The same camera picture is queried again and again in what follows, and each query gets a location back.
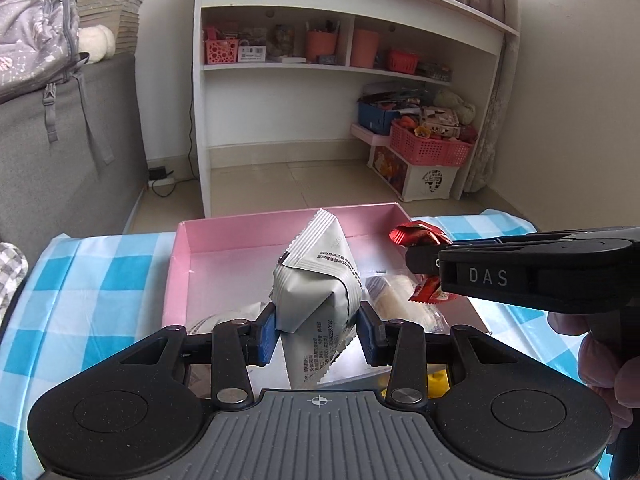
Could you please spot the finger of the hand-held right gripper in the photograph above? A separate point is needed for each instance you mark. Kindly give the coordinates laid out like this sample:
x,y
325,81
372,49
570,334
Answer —
x,y
422,260
575,235

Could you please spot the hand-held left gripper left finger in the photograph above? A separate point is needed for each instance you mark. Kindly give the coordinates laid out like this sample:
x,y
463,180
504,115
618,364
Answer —
x,y
266,336

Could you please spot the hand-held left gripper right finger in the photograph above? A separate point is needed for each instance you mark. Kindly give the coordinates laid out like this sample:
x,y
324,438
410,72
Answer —
x,y
366,335

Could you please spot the small red candy packet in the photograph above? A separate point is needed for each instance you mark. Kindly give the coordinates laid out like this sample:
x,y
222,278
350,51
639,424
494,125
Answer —
x,y
417,232

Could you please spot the grey snack packet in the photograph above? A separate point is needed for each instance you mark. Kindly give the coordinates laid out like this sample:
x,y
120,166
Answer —
x,y
315,280

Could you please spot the pink cardboard box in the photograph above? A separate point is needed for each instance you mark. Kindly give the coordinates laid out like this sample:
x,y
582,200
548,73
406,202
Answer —
x,y
225,260

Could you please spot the person's right hand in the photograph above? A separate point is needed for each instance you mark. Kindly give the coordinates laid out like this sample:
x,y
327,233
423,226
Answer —
x,y
597,360

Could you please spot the clear wrapped pastry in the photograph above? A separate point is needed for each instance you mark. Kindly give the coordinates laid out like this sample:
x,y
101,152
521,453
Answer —
x,y
400,300

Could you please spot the white printed storage box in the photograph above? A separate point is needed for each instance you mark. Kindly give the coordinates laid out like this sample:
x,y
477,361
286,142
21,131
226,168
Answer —
x,y
420,180

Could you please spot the yellow printed packet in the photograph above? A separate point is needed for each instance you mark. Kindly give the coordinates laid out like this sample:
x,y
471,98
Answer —
x,y
439,382

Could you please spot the large pink basket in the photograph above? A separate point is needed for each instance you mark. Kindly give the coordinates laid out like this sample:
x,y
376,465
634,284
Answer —
x,y
430,147

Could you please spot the pink plastic tray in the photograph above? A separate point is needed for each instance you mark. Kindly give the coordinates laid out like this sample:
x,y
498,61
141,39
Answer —
x,y
367,135

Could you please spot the blue storage box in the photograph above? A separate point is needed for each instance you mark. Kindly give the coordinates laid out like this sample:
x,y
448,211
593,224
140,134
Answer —
x,y
375,117

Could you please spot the beige plush toy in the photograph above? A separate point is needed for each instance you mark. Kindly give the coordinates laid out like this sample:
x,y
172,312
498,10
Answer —
x,y
457,105

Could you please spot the light patterned curtain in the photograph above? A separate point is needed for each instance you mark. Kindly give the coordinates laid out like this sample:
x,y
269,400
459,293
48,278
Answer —
x,y
492,85

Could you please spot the blue checked tablecloth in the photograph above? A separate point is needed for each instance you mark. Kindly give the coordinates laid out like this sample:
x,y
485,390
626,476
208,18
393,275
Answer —
x,y
90,300

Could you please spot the dark flat box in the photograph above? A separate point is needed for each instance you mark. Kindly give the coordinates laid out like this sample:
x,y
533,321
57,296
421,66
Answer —
x,y
436,72

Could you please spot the black power adapter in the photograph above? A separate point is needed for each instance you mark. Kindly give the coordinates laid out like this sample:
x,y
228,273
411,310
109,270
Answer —
x,y
159,173

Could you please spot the small red basket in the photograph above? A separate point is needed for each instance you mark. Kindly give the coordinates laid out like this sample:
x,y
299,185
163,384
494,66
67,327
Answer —
x,y
403,62

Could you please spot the orange plastic cup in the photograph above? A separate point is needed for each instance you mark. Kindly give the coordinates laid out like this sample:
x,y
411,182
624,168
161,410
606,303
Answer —
x,y
364,49

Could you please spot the orange pen cup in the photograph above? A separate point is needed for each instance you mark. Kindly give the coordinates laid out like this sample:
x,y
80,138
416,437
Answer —
x,y
321,46

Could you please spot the grey sofa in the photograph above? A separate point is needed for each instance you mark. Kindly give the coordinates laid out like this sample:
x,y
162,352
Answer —
x,y
65,170

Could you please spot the glass jar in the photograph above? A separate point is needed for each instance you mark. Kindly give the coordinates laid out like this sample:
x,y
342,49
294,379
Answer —
x,y
281,40

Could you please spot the grey checked cloth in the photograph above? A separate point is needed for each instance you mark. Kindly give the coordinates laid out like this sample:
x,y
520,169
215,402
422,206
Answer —
x,y
11,275

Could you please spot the white labelled box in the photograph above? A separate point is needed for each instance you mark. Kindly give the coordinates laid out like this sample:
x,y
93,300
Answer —
x,y
252,54

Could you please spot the white shelf desk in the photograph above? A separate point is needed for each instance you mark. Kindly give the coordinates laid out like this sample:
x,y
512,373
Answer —
x,y
350,0

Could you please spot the pink perforated basket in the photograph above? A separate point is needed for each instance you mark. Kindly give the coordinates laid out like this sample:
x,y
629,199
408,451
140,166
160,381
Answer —
x,y
220,51

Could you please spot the white plush toy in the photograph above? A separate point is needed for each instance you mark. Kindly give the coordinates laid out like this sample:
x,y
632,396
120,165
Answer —
x,y
97,44

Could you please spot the stack of books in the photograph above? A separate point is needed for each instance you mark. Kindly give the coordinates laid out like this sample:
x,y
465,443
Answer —
x,y
115,5

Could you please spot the grey patterned backpack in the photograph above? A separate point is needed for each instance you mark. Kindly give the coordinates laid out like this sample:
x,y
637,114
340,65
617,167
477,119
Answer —
x,y
35,35

